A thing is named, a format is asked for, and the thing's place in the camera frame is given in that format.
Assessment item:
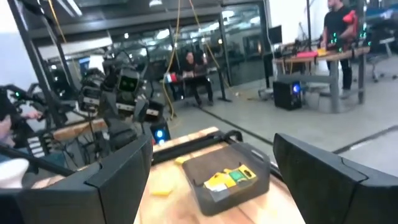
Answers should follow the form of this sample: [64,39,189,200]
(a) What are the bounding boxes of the white cone-shaped stand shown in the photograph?
[0,157,30,189]

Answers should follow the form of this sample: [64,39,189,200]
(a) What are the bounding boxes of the red mat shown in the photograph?
[295,50,318,59]

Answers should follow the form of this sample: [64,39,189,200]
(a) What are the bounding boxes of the black monitor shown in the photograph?
[267,24,283,45]

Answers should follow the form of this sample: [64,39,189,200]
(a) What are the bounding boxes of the office chair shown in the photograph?
[368,35,398,83]

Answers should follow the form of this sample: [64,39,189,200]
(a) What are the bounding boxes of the yellow hanging cable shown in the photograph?
[161,0,183,121]
[188,0,240,96]

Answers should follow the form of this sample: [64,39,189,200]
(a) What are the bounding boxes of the black computer tower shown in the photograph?
[272,80,303,111]

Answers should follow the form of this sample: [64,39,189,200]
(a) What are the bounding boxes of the yellow pack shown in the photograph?
[203,172,237,191]

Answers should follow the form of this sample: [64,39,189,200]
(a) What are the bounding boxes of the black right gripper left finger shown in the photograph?
[0,135,153,224]

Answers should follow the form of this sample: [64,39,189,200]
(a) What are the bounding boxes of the black desk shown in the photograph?
[161,67,233,108]

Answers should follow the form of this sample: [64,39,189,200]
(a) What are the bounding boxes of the person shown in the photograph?
[0,88,44,149]
[320,0,358,100]
[181,51,215,107]

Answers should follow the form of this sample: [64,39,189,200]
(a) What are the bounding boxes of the grey plastic bin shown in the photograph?
[182,142,271,217]

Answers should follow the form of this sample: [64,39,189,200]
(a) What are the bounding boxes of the Crayola crayon box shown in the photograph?
[223,164,257,187]

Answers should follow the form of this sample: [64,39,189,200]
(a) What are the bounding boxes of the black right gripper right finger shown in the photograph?
[273,133,398,224]

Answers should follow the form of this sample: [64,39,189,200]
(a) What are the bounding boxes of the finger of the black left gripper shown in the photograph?
[99,90,119,121]
[133,98,150,124]

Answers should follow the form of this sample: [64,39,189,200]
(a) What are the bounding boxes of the wooden workbench grey legs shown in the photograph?
[273,46,371,113]

